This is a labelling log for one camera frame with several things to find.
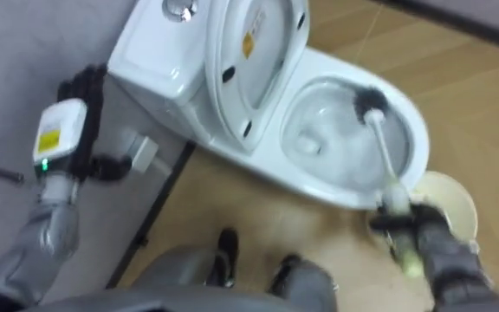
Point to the white toilet brush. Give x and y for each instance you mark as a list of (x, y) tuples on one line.
[(381, 143)]

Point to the cream round brush holder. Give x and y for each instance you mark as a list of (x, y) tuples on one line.
[(446, 203)]

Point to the white toilet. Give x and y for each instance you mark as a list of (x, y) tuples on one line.
[(249, 99)]

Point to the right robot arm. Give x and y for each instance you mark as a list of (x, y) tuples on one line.
[(453, 268)]

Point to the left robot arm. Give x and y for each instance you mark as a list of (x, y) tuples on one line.
[(37, 242)]

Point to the robot body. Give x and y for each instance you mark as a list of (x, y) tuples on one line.
[(154, 301)]

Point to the white wall water valve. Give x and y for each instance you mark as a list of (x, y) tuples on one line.
[(143, 154)]

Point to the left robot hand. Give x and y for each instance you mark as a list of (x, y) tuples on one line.
[(61, 130)]

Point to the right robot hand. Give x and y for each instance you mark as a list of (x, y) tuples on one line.
[(405, 221)]

